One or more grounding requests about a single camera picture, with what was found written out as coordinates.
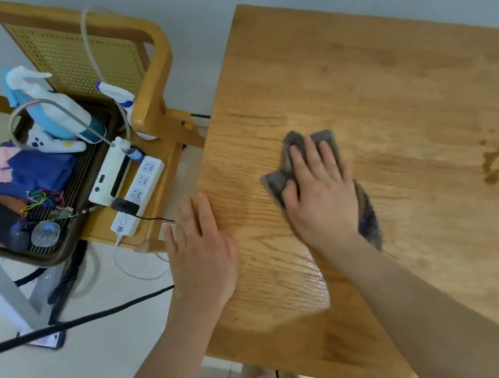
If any person's right hand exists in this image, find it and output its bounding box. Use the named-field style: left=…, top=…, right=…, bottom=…
left=274, top=131, right=364, bottom=255

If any person's left hand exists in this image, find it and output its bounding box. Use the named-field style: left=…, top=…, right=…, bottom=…
left=159, top=189, right=246, bottom=318

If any grey striped cleaning cloth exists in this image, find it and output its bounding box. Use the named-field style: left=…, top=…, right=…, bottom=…
left=254, top=120, right=385, bottom=266

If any person's right forearm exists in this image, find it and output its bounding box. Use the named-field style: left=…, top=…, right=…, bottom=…
left=325, top=215, right=499, bottom=378

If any person's left forearm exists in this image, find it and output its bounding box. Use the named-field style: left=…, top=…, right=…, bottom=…
left=81, top=290, right=238, bottom=378

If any wooden table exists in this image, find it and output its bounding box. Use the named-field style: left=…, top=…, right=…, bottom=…
left=161, top=0, right=499, bottom=378

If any white power strip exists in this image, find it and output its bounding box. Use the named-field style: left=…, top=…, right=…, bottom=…
left=101, top=153, right=174, bottom=240

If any black charger plug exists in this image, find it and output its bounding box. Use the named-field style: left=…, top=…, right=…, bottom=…
left=110, top=194, right=142, bottom=219

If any small blue bottle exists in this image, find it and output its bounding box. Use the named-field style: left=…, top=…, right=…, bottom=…
left=127, top=144, right=147, bottom=163

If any white water pump dispenser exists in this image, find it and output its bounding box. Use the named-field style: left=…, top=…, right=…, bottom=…
left=5, top=88, right=140, bottom=219

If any dark brown tray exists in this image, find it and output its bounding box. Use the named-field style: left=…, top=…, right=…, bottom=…
left=0, top=89, right=142, bottom=274

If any clear round case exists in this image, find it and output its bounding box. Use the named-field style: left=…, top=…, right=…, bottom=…
left=28, top=219, right=64, bottom=252

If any wooden rattan chair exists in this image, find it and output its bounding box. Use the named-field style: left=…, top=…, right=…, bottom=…
left=0, top=0, right=219, bottom=274

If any small white spray bottle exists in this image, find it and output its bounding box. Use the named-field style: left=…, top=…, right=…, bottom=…
left=94, top=75, right=159, bottom=147

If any blue cloth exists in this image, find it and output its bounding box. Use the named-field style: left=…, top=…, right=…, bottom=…
left=0, top=132, right=82, bottom=204

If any white plush toy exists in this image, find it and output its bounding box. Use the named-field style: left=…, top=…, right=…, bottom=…
left=21, top=121, right=88, bottom=160

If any large white spray bottle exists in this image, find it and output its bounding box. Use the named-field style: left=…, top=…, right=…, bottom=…
left=2, top=55, right=109, bottom=155

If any white power cable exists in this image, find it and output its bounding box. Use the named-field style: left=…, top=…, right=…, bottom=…
left=111, top=229, right=173, bottom=286

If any coloured wires circuit board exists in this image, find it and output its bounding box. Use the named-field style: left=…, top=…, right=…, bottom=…
left=17, top=185, right=78, bottom=226

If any clear hose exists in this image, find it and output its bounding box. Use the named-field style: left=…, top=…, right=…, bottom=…
left=78, top=5, right=133, bottom=146

